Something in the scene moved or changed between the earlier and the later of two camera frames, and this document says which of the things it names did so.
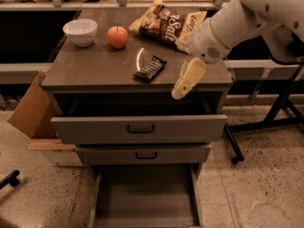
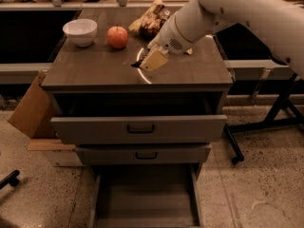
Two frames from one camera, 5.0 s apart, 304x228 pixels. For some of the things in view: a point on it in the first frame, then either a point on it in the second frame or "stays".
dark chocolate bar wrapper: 148,71 to 136,64
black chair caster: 10,179 stays
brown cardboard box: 33,117 stays
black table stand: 283,113 stays
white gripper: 205,42 to 168,37
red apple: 117,36 stays
